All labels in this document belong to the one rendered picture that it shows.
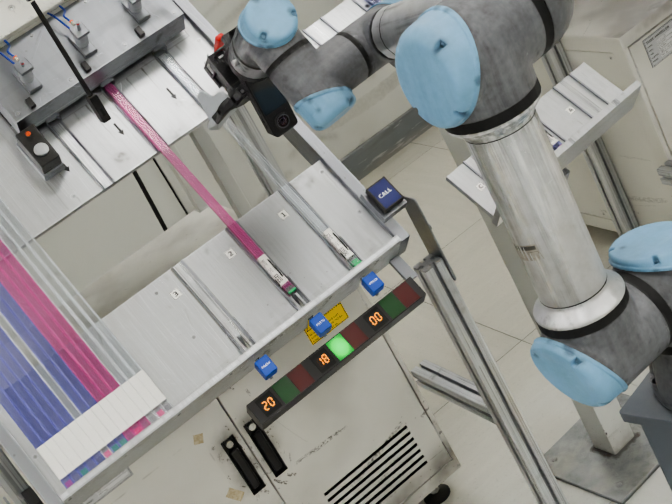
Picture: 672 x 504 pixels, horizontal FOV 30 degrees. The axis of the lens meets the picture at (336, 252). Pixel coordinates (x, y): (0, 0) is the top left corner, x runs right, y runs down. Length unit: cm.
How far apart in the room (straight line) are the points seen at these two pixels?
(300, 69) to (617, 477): 116
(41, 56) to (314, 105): 62
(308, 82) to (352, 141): 254
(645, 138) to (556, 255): 137
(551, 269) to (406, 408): 108
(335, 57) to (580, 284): 48
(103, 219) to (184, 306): 194
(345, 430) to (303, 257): 53
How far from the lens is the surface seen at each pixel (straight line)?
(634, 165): 290
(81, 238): 389
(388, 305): 200
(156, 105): 215
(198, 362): 195
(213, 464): 234
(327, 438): 243
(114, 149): 212
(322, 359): 197
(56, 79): 213
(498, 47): 134
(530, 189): 142
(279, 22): 169
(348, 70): 172
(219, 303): 198
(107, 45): 215
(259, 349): 194
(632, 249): 161
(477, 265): 340
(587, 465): 256
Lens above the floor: 159
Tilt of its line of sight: 24 degrees down
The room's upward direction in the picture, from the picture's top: 29 degrees counter-clockwise
